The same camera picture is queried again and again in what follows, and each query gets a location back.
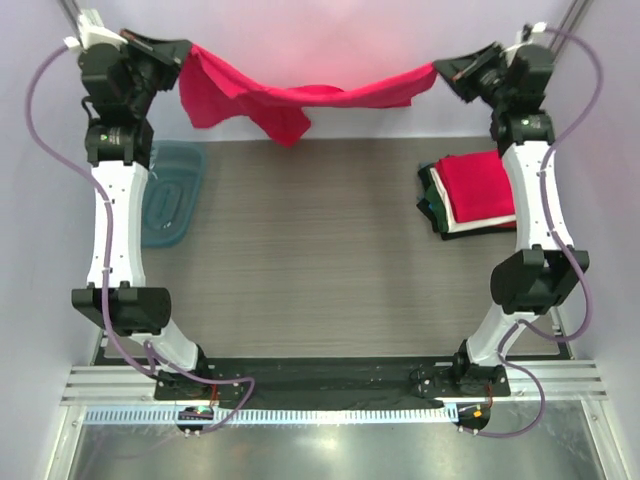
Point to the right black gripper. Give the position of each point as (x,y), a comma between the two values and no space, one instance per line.
(462,72)

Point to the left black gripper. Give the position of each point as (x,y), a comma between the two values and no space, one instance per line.
(167,55)

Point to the pink red t-shirt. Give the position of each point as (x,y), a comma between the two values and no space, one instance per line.
(477,187)
(213,91)

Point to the dark green t-shirt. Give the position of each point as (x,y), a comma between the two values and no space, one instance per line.
(432,206)

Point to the dark red t-shirt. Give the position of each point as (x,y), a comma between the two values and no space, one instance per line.
(505,226)

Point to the white t-shirt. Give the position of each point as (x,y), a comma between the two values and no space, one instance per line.
(457,227)

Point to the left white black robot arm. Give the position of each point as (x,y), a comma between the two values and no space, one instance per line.
(116,296)

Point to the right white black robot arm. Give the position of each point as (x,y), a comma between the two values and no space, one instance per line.
(546,265)

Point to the teal plastic tray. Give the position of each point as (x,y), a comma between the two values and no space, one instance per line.
(175,176)

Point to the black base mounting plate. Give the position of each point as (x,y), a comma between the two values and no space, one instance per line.
(341,383)

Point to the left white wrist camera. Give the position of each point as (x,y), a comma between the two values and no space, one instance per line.
(91,32)

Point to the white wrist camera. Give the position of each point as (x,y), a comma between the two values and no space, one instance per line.
(91,32)
(527,34)

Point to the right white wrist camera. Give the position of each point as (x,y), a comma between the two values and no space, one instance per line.
(527,34)

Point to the left aluminium frame post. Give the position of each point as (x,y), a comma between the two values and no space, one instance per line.
(71,11)

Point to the aluminium frame post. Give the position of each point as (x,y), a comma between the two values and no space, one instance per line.
(71,11)
(570,22)

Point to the right aluminium frame post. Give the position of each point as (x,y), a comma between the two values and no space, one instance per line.
(570,22)

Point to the aluminium rail profile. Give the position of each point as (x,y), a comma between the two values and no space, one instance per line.
(113,385)

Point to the slotted white cable duct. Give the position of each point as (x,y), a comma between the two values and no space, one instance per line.
(193,416)

